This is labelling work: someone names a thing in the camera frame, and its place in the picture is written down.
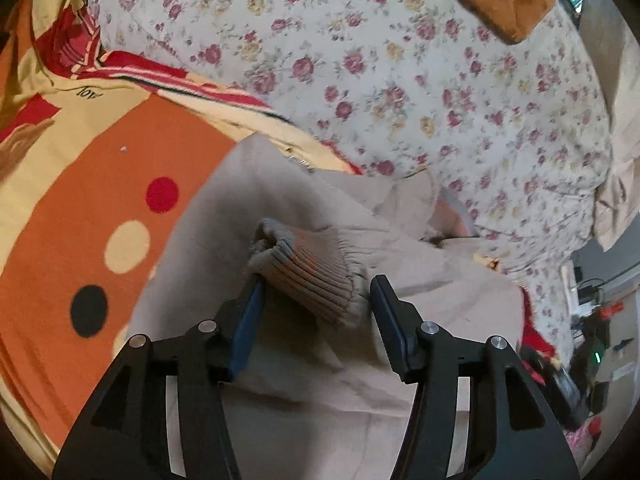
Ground floral quilt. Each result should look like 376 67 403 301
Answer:
89 0 611 353

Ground beige jacket with striped cuffs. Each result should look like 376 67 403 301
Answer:
129 134 524 479

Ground cluttered bedside items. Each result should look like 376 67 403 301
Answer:
518 261 639 479

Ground beige curtain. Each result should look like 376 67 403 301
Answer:
579 0 639 250

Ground orange red polka dot blanket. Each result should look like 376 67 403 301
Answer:
1 0 349 477

